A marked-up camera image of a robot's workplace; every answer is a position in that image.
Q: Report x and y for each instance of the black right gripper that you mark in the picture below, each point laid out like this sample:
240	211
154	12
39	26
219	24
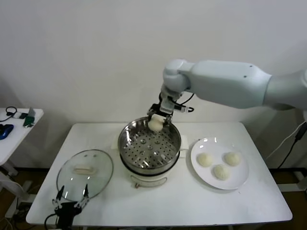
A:
166	104

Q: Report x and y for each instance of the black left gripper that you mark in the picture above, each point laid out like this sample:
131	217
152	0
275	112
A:
67	212

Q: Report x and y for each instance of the white steamed baozi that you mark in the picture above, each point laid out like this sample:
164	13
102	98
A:
232	158
221	171
205	160
155	124

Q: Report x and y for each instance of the round glass pot lid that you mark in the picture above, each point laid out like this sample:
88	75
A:
82	169

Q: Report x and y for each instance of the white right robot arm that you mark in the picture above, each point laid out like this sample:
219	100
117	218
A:
227	81

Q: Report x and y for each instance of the stainless steel steamer basket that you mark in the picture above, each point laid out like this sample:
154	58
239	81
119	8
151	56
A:
148	153

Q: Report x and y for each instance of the white side table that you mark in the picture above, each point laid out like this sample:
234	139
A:
16	134

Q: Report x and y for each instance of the green tool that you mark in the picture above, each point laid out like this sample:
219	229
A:
29	119

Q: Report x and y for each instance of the small black device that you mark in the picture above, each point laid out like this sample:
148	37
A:
22	116

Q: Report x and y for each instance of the blue object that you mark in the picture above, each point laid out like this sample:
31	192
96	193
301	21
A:
4	131

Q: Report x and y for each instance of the large white plate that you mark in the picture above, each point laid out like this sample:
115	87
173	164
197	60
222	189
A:
235	177

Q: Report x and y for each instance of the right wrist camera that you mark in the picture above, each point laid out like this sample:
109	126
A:
182	108

